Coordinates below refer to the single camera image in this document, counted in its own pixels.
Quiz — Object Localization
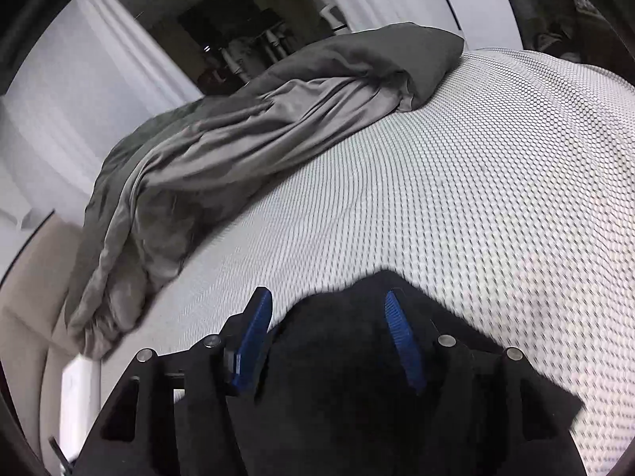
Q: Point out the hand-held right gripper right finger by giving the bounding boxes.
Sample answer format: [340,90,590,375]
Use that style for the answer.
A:
[384,288,589,476]

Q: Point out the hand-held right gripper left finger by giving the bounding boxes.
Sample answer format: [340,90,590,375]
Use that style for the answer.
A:
[74,286,274,476]

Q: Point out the black pants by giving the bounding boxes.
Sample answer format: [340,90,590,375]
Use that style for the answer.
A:
[233,269,584,476]

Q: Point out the white pillow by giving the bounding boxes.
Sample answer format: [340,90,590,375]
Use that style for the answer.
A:
[60,356,103,459]

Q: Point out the beige padded headboard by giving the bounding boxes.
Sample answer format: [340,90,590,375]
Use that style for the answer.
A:
[0,213,100,457]

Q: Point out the bed with honeycomb mattress cover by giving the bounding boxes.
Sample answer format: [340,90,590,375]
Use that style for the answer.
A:
[99,48,635,476]

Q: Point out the grey duvet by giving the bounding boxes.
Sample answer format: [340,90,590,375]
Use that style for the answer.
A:
[64,22,466,361]

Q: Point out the clothes rack with garments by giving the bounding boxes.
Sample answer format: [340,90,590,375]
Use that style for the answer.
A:
[198,22,296,96]

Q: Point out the white chair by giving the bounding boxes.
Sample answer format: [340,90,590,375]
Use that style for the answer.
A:
[316,0,349,31]

